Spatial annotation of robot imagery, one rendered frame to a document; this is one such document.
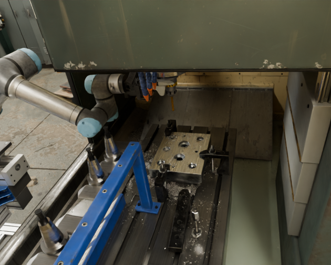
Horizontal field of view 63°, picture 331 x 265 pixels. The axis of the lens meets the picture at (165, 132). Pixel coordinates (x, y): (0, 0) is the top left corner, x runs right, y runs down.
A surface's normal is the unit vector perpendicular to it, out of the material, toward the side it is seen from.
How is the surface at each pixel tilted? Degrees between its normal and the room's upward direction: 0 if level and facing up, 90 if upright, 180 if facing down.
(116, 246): 0
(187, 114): 23
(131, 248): 0
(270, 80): 90
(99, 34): 90
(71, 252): 0
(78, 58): 90
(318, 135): 90
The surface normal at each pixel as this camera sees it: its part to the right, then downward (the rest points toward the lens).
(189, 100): -0.22, -0.51
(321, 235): -0.51, 0.53
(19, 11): -0.18, 0.57
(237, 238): -0.11, -0.83
